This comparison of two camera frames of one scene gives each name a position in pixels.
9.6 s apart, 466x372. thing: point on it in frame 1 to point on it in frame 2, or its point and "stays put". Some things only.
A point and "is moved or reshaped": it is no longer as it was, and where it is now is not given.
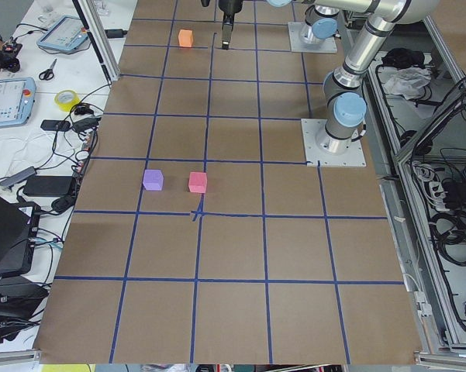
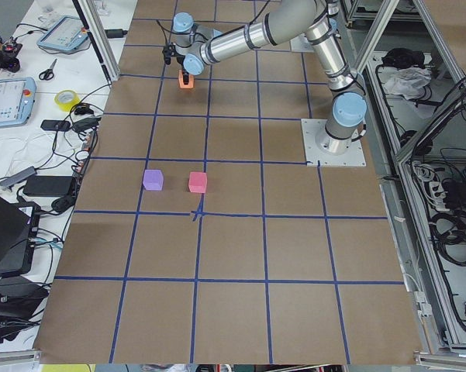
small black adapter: (52, 125) stays put
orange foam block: (185, 38) is moved or reshaped
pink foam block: (198, 182) stays put
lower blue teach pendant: (8, 101) stays put
